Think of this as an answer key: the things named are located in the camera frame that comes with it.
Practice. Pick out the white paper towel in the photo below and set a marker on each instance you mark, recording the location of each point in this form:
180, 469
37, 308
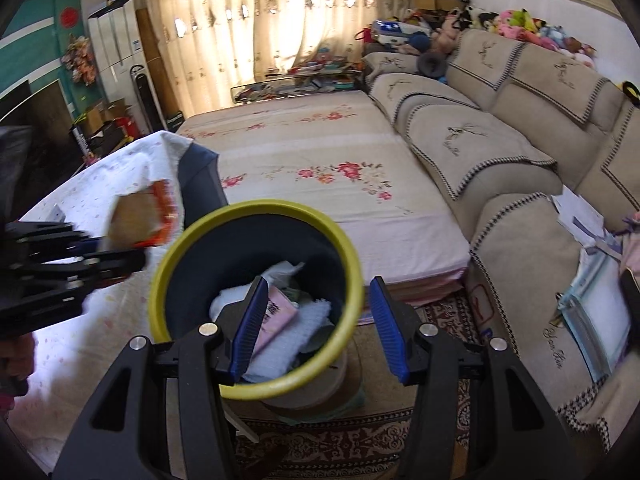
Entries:
280, 272

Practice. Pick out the floral beige mattress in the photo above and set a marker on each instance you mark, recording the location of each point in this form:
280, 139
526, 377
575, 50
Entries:
310, 200

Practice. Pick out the red round wall ornament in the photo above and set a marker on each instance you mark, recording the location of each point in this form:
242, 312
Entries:
69, 16

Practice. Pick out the hanging flower decoration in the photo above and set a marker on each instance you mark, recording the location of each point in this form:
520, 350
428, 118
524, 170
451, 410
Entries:
77, 60

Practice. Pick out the black flat television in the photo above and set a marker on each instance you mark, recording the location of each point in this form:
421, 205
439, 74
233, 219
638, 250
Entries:
35, 125

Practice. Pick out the blue star print bag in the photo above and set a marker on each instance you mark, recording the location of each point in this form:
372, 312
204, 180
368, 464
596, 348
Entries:
392, 32

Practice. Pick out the beige sofa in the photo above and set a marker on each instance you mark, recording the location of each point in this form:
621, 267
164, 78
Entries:
500, 160

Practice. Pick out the red patterned rug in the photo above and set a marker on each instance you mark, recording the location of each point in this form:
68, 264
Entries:
350, 440

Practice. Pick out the pile of plush toys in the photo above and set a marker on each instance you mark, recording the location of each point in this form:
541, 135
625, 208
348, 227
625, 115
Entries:
520, 25

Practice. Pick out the stack of cardboard boxes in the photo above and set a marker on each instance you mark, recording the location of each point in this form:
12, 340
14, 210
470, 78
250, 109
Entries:
105, 120

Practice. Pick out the dark blue cloth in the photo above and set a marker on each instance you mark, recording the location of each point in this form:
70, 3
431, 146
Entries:
202, 175

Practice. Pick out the white loose papers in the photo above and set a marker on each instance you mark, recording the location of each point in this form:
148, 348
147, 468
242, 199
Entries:
580, 215

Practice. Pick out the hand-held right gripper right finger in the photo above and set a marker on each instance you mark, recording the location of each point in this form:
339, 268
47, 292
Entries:
387, 325

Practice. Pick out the yellow rimmed dark bin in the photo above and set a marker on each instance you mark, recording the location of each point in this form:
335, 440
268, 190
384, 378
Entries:
210, 255

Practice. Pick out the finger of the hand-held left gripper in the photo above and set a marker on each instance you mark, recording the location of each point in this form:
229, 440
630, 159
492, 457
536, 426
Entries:
100, 267
50, 240

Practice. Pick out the grey neck pillow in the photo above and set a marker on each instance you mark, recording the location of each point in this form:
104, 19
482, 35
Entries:
432, 65

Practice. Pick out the brown wooden board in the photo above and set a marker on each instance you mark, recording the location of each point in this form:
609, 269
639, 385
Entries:
157, 65

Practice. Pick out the black tower fan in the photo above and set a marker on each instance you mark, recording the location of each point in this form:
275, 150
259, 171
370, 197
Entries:
142, 100

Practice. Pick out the white spotted tablecloth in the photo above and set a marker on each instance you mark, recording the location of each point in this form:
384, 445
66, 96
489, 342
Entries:
100, 340

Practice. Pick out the pink packet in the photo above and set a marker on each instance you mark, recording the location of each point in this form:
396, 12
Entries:
277, 317

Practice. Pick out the orange snack wrapper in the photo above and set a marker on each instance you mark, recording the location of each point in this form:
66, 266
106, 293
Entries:
145, 215

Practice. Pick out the person's left hand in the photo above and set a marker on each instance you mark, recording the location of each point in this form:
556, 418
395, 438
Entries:
15, 360

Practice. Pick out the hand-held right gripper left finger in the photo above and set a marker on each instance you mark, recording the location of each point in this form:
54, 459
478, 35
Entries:
250, 320

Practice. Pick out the beige patterned curtains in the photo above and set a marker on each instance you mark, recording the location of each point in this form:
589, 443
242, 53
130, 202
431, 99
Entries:
260, 25

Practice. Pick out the glass table with books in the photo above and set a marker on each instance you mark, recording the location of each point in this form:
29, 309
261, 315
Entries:
300, 85

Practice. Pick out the round beige stool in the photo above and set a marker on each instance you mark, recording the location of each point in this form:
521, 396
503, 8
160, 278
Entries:
320, 385

